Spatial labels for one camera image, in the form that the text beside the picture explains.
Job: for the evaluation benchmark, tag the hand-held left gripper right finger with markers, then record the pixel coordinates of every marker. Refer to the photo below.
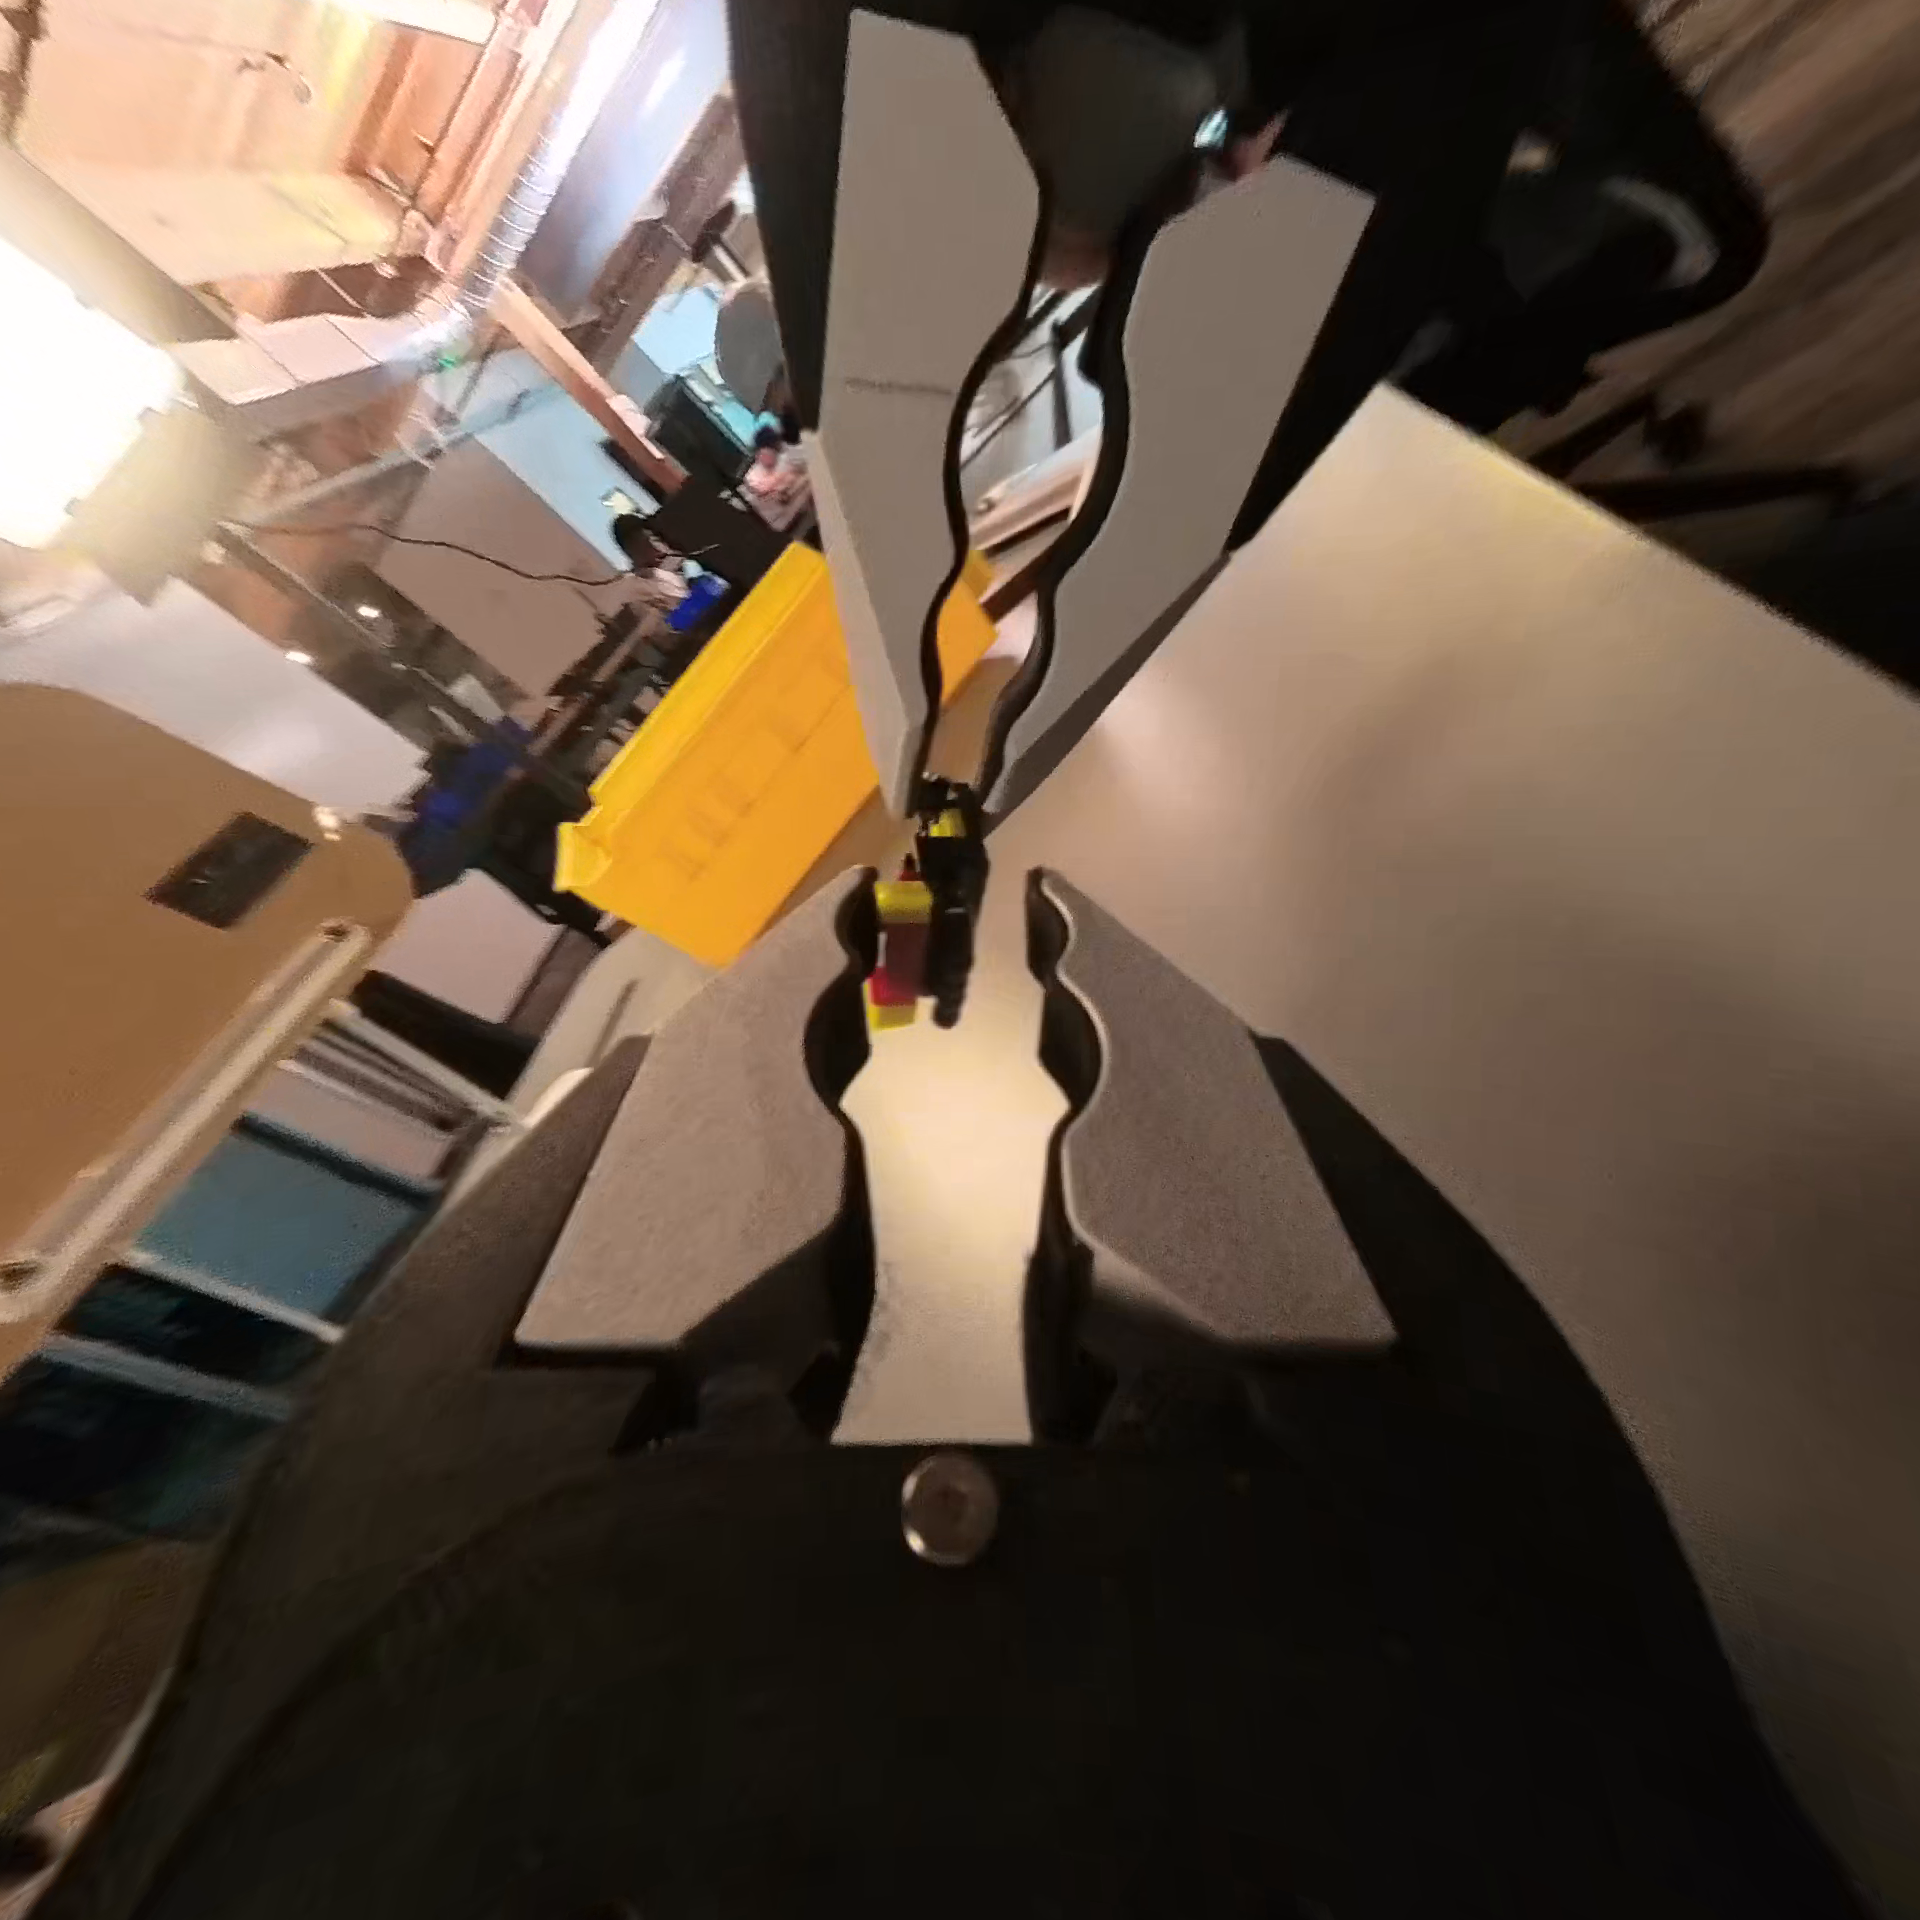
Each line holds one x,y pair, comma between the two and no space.
1215,1185

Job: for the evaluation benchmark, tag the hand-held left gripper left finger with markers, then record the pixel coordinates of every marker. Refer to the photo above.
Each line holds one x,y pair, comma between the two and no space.
688,1185

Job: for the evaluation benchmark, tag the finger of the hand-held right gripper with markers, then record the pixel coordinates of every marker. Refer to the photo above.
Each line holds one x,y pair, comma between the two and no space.
900,298
1215,372

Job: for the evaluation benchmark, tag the black red yellow lego assembly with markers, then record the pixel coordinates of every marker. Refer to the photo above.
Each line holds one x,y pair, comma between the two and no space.
900,899

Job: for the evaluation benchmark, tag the yellow plastic bin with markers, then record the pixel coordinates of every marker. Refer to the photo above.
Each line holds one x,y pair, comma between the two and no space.
721,809

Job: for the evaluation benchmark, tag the blue plastic rack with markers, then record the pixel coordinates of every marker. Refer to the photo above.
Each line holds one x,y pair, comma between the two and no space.
465,794

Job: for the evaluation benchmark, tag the plywood panel with slot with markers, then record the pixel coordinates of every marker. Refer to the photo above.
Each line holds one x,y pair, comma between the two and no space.
117,1020

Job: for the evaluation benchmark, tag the bright light panel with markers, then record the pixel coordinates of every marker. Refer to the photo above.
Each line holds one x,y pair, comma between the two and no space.
59,386

